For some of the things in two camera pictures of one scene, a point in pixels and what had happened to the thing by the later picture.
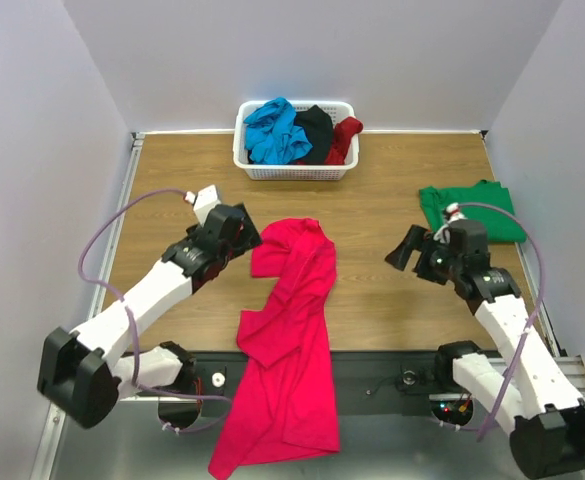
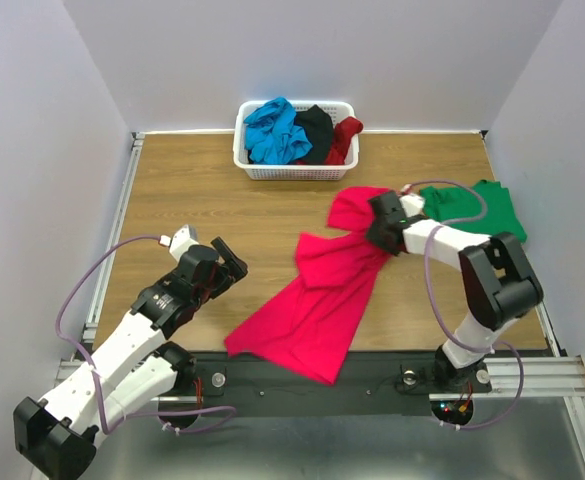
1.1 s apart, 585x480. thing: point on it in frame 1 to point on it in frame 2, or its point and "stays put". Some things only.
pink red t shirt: (289, 407) to (311, 324)
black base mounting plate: (366, 383) stays put
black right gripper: (423, 258) to (379, 232)
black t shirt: (318, 125) stays put
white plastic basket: (338, 109) stays put
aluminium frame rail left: (124, 189) stays put
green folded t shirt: (501, 226) stays put
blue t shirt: (271, 136) stays put
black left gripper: (248, 237) to (229, 272)
